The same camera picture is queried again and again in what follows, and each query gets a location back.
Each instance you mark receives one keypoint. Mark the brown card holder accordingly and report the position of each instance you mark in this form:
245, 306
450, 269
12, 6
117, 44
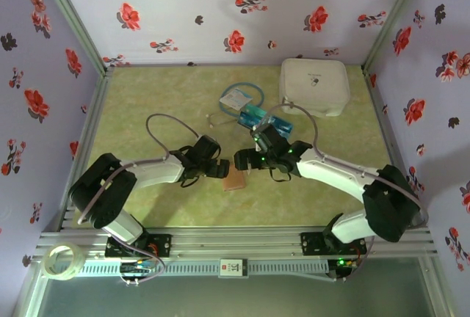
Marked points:
233, 182

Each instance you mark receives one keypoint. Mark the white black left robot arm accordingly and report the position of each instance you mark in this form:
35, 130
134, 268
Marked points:
158, 172

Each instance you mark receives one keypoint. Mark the white red label card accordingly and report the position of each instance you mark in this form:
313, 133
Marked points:
233, 267

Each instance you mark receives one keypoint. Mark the blue wipe packets group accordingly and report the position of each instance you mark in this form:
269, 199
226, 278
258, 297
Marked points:
249, 121

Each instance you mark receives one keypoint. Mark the white blue paper packet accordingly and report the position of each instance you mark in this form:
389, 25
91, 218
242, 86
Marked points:
235, 98

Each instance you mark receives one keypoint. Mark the white zip pouch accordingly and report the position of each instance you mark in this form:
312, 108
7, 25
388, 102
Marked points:
316, 86

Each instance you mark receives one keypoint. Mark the small circuit board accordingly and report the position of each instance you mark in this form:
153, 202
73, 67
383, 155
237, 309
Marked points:
137, 268
345, 263

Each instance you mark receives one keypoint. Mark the clear tape roll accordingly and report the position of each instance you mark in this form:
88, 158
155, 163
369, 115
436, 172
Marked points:
60, 276

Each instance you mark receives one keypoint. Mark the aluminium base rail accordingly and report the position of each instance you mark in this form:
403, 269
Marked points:
235, 243

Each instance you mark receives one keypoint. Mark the aluminium side rail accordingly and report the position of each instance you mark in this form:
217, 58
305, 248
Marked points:
93, 111
394, 148

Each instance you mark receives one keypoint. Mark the aluminium corner post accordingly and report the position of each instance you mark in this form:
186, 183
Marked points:
391, 20
76, 20

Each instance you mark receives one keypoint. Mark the aluminium frame leg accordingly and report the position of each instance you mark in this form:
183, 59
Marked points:
27, 302
437, 287

